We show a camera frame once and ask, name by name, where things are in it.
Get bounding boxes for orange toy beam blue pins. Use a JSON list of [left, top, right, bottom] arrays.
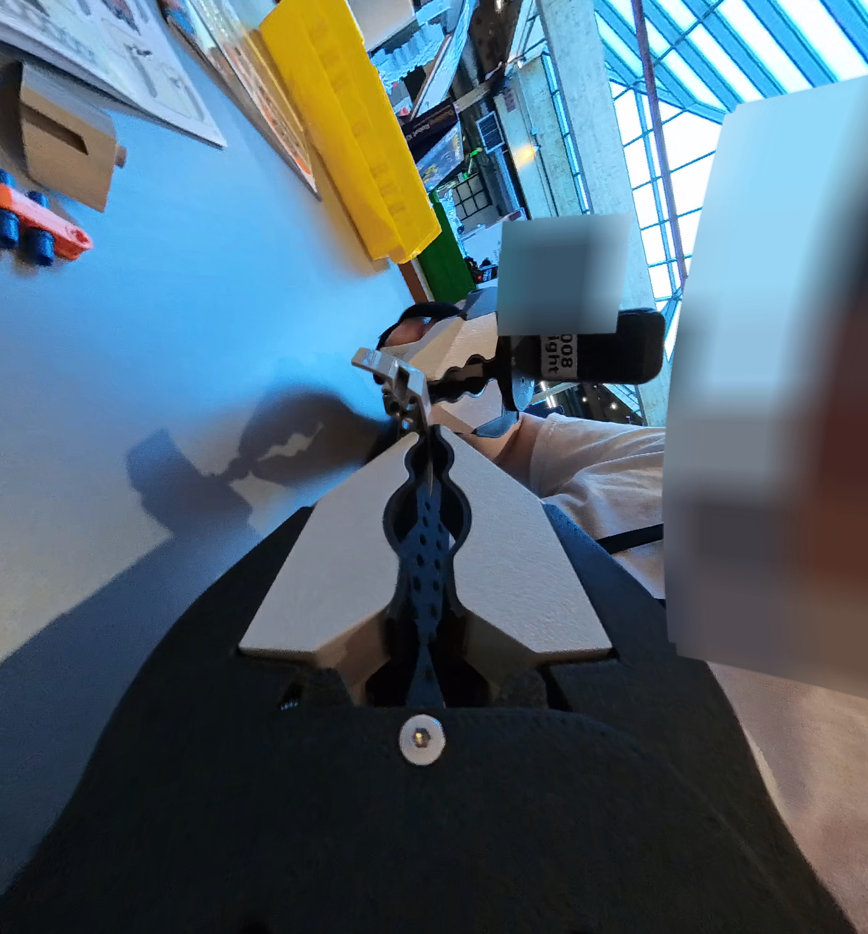
[[0, 168, 94, 267]]

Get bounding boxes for black cord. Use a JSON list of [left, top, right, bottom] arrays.
[[596, 524, 666, 557]]

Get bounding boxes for toy instruction booklet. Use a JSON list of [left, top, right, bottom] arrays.
[[0, 0, 228, 150]]

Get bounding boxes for person's right forearm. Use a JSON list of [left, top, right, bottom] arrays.
[[488, 411, 667, 512]]

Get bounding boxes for colourful booklet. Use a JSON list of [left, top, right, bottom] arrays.
[[158, 0, 323, 201]]

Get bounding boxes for person's pale shirt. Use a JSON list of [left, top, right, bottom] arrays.
[[543, 496, 868, 934]]

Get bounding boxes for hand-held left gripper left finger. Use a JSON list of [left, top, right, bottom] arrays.
[[238, 432, 424, 707]]

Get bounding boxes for dark perforated desk panel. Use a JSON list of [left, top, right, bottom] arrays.
[[393, 438, 457, 709]]

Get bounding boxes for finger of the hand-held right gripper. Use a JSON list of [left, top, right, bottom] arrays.
[[428, 379, 521, 439], [401, 312, 514, 388]]

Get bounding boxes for grey curved toy panel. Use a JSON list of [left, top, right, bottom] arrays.
[[351, 348, 438, 439]]

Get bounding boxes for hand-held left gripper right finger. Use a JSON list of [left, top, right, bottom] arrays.
[[432, 425, 615, 707]]

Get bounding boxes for grey desk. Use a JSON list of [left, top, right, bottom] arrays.
[[0, 0, 435, 928]]

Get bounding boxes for green board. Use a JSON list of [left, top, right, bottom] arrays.
[[415, 197, 478, 304]]

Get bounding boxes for dark printed box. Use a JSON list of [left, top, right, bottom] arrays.
[[402, 102, 464, 192]]

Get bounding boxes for tan slotted block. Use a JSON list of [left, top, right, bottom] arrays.
[[18, 62, 128, 214]]

